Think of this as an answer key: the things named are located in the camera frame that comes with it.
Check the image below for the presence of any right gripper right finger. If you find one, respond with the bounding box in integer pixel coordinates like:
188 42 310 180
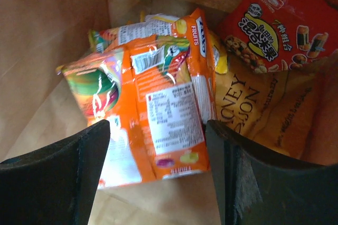
205 120 337 225

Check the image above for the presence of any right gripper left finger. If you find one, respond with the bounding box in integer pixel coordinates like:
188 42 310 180
1 120 110 224

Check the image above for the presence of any red paper bag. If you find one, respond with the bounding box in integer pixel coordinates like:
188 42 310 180
0 0 338 225

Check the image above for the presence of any orange Fox's fruits bag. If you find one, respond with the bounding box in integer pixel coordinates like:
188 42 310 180
57 8 217 189

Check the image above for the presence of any red rice cracker bag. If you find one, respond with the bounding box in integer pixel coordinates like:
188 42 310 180
217 0 337 73

